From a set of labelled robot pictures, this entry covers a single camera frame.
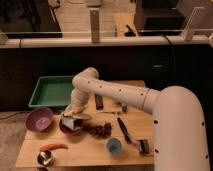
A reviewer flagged yellow banana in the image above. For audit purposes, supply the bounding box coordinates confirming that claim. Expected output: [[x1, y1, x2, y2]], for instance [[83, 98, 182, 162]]
[[69, 113, 92, 120]]

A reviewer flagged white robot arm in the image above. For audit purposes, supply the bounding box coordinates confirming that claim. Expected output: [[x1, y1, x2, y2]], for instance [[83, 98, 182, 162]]
[[65, 67, 211, 171]]

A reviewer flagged green plastic tray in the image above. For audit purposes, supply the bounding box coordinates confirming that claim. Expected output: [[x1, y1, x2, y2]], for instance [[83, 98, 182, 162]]
[[29, 76, 73, 108]]

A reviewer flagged red bowl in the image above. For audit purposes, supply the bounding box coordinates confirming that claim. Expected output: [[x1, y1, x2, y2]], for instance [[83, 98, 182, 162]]
[[59, 116, 84, 135]]

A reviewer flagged white crumpled packet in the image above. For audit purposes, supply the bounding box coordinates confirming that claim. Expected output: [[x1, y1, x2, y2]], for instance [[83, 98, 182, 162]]
[[62, 117, 79, 131]]

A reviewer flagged black remote control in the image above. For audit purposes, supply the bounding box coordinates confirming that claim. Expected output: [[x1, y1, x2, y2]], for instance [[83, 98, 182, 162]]
[[95, 94, 104, 110]]

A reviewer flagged bunch of dark grapes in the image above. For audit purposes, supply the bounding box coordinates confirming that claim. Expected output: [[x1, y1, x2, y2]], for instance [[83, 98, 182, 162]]
[[83, 123, 112, 138]]

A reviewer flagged purple bowl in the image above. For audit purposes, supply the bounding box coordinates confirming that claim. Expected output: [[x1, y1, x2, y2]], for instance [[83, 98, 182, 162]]
[[25, 107, 53, 132]]

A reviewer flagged red chili pepper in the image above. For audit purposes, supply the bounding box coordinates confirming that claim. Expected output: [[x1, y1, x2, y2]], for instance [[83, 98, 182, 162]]
[[39, 143, 68, 151]]

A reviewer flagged blue cup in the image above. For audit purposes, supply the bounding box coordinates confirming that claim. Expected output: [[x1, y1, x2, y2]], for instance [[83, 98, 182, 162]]
[[106, 138, 122, 155]]

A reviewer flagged small metal cup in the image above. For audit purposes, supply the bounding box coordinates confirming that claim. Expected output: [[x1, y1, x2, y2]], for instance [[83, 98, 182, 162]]
[[37, 150, 54, 166]]

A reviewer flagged black dish brush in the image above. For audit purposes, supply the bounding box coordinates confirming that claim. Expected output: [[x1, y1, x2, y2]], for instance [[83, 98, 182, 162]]
[[133, 139, 150, 155]]

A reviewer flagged black handled knife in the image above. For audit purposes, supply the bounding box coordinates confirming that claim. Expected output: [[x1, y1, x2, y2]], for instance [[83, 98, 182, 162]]
[[117, 117, 132, 144]]

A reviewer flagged white horizontal rail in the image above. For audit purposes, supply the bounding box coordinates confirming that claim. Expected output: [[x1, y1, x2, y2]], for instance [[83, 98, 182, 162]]
[[0, 35, 213, 49]]

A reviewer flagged grey upright post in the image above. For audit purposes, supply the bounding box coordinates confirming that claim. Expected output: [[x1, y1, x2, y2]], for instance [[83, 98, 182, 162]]
[[90, 8, 100, 43]]

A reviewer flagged slanted white bracket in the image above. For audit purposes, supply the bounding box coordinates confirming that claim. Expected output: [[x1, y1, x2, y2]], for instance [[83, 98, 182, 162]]
[[181, 6, 205, 41]]

